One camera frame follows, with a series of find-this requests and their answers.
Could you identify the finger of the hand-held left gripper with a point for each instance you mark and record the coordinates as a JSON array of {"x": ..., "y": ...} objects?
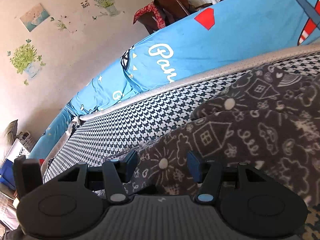
[
  {"x": 18, "y": 175},
  {"x": 32, "y": 175}
]

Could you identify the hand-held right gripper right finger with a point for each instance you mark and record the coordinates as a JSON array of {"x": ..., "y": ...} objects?
[{"x": 193, "y": 166}]

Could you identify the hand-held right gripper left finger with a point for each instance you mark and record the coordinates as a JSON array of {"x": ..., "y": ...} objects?
[{"x": 130, "y": 163}]

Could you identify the grey doodle-print fleece jacket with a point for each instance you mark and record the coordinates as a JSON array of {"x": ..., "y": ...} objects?
[{"x": 250, "y": 130}]

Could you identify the blue bag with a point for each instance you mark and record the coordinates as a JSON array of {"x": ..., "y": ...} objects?
[{"x": 6, "y": 176}]

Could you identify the white patterned box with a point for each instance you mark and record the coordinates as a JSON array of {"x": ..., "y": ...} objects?
[{"x": 18, "y": 151}]

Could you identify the grey pillow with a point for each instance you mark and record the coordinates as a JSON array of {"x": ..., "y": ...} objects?
[{"x": 8, "y": 135}]

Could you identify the houndstooth sofa seat cushion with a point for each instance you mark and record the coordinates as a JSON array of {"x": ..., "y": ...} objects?
[{"x": 150, "y": 120}]

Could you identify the blue printed sofa cover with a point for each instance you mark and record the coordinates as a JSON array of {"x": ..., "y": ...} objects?
[{"x": 212, "y": 42}]

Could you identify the dark wooden chair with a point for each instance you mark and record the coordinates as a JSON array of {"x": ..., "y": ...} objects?
[
  {"x": 172, "y": 5},
  {"x": 150, "y": 23}
]

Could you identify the red patterned cloth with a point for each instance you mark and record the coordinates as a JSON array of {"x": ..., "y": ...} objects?
[{"x": 151, "y": 15}]

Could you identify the green plant wall decal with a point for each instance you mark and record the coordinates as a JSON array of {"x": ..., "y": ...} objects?
[{"x": 25, "y": 60}]

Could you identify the pink and blue wall picture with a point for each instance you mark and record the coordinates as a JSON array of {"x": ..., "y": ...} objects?
[{"x": 35, "y": 17}]

